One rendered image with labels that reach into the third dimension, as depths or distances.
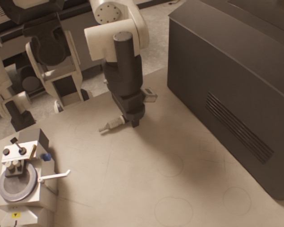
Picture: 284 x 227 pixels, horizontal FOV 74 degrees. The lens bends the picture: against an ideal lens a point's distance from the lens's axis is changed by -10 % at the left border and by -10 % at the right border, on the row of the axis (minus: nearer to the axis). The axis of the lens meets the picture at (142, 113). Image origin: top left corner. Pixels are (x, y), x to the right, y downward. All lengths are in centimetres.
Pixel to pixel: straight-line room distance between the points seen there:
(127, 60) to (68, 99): 63
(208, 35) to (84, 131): 41
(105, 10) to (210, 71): 27
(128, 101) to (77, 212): 28
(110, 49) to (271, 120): 33
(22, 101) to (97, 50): 51
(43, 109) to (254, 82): 192
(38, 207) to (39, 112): 167
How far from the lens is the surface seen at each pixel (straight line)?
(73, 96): 99
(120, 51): 38
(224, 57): 44
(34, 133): 57
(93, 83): 216
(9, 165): 49
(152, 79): 73
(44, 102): 218
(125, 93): 47
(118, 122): 58
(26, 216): 48
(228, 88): 46
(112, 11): 49
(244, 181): 55
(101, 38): 40
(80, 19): 192
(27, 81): 223
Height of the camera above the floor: 138
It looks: 50 degrees down
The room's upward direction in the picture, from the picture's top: 5 degrees counter-clockwise
